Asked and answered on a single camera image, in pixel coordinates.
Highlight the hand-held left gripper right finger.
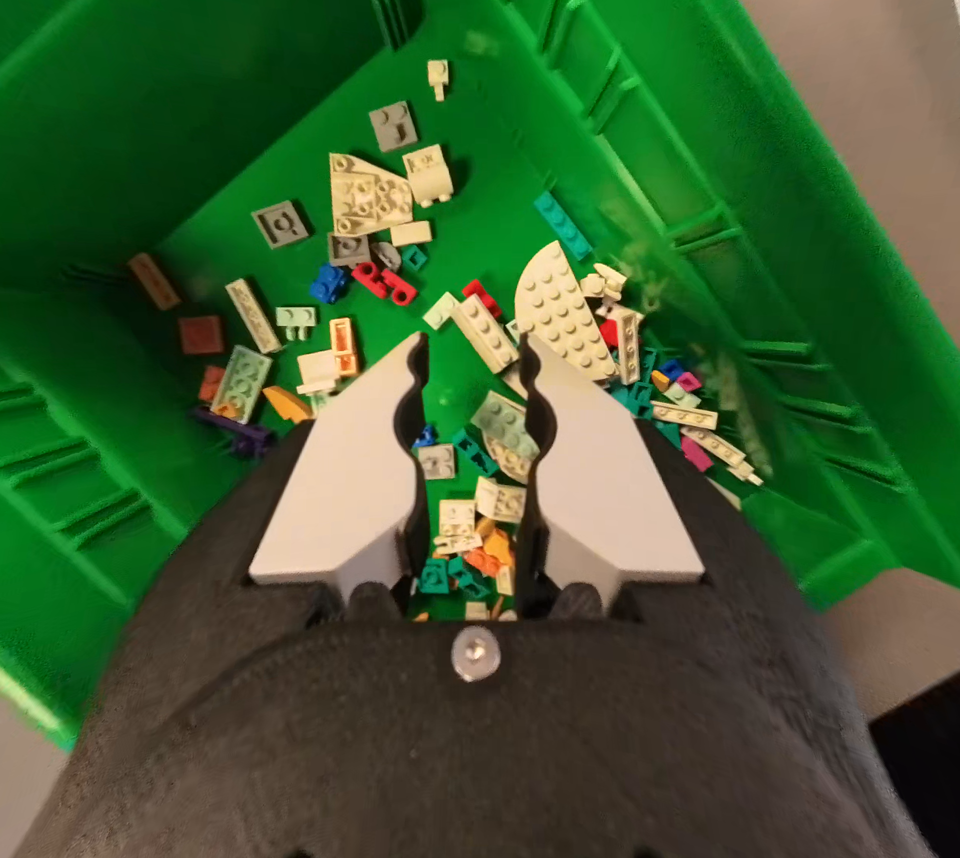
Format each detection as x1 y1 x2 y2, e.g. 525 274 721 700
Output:
516 333 708 608

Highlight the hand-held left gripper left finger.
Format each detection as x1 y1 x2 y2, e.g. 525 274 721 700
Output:
247 330 432 597

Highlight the pile of lego pieces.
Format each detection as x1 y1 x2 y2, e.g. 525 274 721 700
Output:
126 58 768 624

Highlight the green plastic bin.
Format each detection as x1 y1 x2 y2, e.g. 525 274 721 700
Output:
0 0 940 753

